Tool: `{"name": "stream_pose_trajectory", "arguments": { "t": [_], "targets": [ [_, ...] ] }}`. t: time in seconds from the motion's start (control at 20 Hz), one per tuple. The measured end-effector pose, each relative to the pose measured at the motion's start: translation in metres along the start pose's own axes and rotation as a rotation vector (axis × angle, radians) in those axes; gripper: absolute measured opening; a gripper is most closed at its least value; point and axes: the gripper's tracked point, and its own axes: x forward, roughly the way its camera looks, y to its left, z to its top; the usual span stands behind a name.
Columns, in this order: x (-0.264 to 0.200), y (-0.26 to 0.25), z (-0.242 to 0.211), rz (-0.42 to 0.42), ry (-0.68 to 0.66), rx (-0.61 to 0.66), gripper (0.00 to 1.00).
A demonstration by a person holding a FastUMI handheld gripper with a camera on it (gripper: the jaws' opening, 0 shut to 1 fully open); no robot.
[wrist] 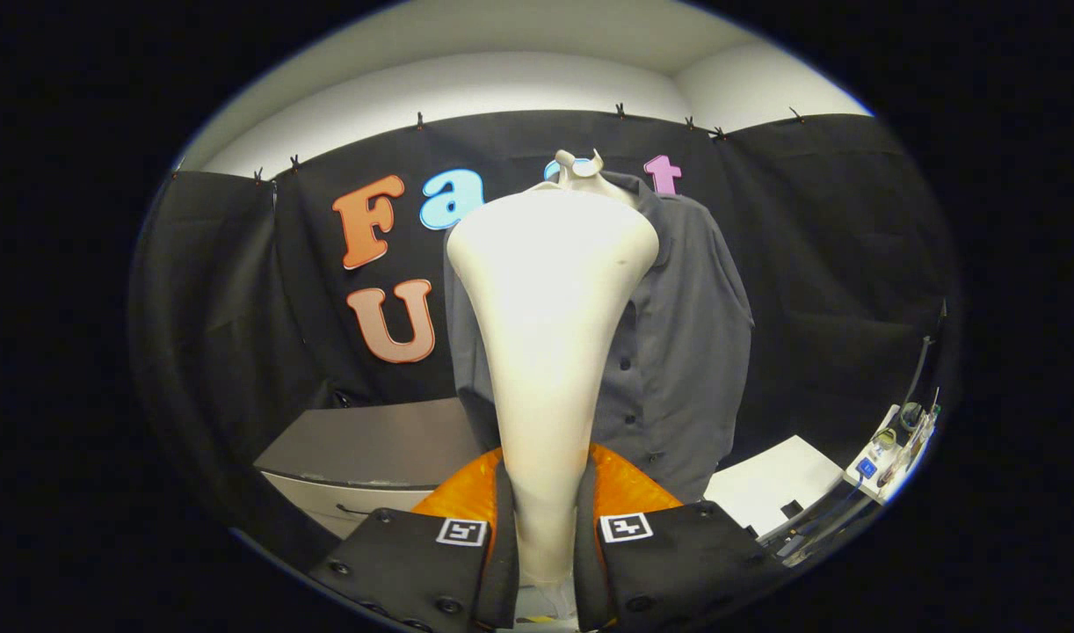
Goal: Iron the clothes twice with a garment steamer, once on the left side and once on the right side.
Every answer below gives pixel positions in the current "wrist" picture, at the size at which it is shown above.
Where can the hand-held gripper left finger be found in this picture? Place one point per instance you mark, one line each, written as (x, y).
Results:
(504, 563)

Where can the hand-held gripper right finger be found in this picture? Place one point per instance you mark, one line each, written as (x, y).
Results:
(587, 571)

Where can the white garment steamer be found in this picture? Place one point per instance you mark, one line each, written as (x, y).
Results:
(550, 352)

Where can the grey button shirt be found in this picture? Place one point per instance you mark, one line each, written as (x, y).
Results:
(678, 352)

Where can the grey cabinet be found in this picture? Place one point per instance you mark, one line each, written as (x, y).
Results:
(370, 440)

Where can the white power strip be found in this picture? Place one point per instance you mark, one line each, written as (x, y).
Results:
(867, 466)

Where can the black backdrop cloth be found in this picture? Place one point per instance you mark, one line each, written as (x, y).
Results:
(809, 264)

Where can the cream hanger head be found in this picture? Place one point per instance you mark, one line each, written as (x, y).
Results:
(581, 180)

